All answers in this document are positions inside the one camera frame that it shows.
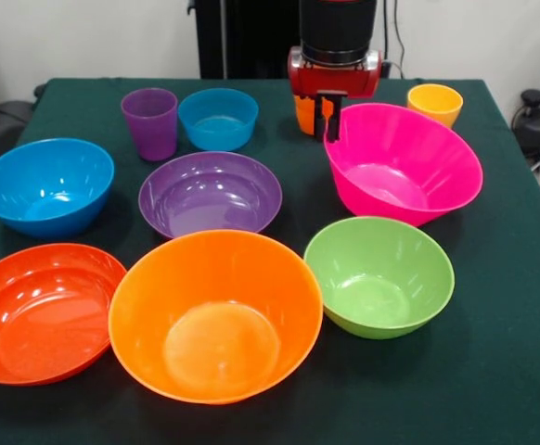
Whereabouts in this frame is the pink bowl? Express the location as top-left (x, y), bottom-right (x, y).
top-left (323, 102), bottom-right (485, 229)

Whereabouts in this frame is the dark green table cloth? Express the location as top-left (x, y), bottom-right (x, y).
top-left (0, 76), bottom-right (540, 445)

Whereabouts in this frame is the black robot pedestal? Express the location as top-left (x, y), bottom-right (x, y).
top-left (194, 0), bottom-right (304, 79)

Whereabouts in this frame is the small blue bowl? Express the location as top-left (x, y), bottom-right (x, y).
top-left (177, 87), bottom-right (260, 153)

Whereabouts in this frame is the purple bowl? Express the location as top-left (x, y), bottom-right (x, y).
top-left (138, 150), bottom-right (284, 240)

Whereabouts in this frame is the black wall cable with plug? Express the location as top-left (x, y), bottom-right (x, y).
top-left (380, 0), bottom-right (408, 79)

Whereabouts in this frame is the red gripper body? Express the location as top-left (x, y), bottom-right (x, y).
top-left (287, 44), bottom-right (384, 101)

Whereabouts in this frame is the orange cup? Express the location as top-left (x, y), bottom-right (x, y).
top-left (293, 94), bottom-right (337, 136)

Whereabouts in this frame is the large orange bowl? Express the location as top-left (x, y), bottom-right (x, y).
top-left (108, 229), bottom-right (325, 406)

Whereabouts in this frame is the red bowl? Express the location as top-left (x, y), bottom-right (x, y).
top-left (0, 243), bottom-right (129, 387)

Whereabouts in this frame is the large blue bowl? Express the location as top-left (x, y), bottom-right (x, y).
top-left (0, 137), bottom-right (116, 239)

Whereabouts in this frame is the green bowl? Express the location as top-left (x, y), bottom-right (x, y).
top-left (302, 216), bottom-right (456, 341)

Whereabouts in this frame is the yellow cup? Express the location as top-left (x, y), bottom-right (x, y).
top-left (406, 83), bottom-right (465, 131)

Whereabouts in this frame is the purple cup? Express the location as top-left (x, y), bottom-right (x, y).
top-left (121, 87), bottom-right (179, 162)

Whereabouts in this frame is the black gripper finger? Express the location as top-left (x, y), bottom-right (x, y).
top-left (328, 95), bottom-right (346, 143)
top-left (313, 95), bottom-right (329, 140)

